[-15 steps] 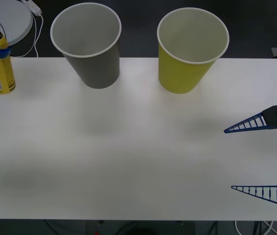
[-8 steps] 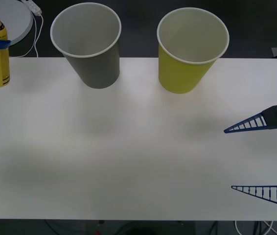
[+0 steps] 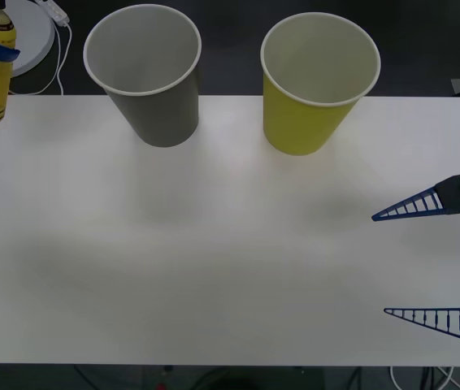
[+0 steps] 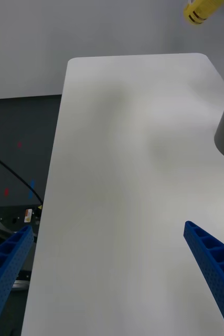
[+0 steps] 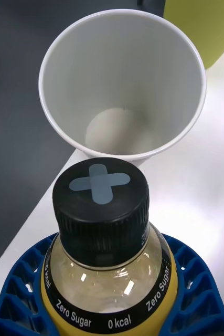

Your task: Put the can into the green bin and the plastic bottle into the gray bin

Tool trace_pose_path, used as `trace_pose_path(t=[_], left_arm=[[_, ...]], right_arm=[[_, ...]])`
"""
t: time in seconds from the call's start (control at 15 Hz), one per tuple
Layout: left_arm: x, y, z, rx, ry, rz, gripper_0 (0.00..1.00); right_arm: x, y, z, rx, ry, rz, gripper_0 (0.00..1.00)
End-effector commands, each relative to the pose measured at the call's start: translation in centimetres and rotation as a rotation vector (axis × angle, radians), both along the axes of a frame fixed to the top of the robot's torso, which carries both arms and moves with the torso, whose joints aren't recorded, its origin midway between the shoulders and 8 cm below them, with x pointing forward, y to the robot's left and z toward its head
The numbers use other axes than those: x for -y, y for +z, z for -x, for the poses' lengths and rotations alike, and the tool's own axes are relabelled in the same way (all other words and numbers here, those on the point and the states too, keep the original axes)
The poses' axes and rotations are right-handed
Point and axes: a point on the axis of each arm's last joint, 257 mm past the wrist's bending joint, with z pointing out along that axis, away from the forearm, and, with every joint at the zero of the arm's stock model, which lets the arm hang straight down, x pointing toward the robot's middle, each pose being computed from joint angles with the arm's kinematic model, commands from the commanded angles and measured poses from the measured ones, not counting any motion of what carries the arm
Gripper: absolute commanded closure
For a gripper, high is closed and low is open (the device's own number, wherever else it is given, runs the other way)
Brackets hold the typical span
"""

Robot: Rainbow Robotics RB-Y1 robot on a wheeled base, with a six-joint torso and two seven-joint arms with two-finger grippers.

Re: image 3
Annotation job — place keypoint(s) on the white round disc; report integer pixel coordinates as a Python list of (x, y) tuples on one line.
[(35, 36)]

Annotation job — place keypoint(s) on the white power strip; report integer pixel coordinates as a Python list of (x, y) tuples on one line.
[(57, 11)]

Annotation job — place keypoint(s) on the grey plastic bin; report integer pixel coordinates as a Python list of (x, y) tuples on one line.
[(161, 118)]

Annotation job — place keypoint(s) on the yellow-green plastic bin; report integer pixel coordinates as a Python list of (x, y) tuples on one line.
[(295, 126)]

